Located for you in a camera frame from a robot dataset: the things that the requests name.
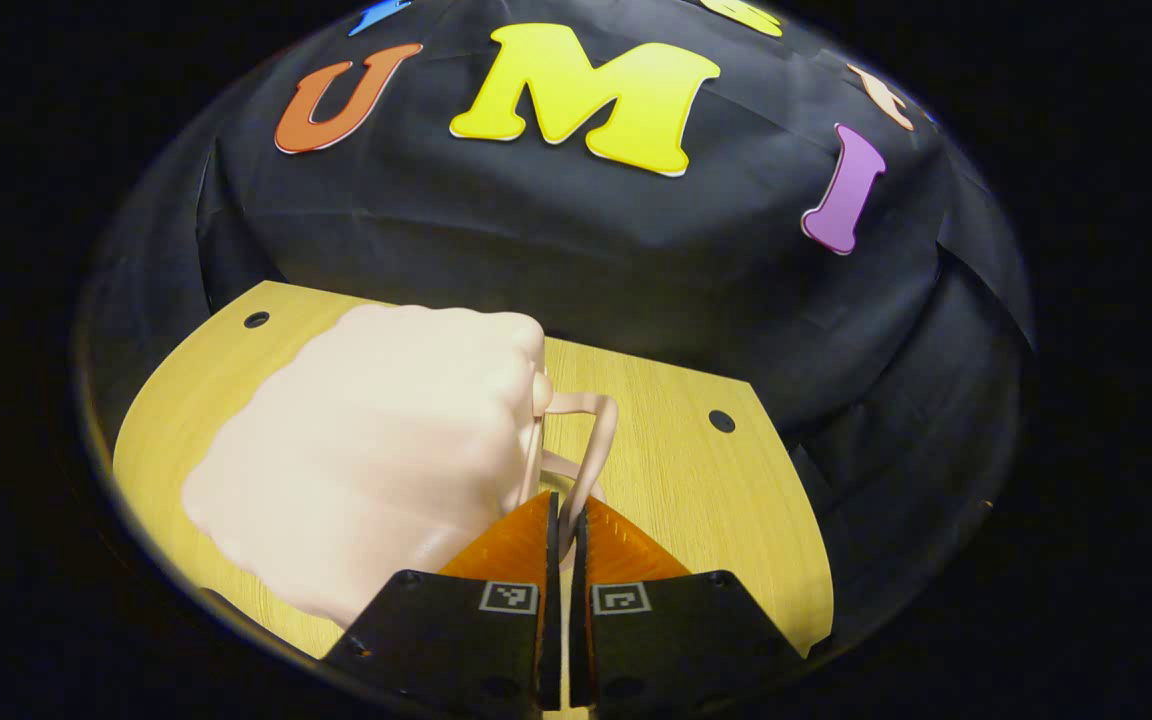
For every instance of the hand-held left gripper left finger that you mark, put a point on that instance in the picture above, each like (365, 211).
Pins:
(549, 600)

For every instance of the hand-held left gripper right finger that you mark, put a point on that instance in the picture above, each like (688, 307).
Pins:
(581, 600)

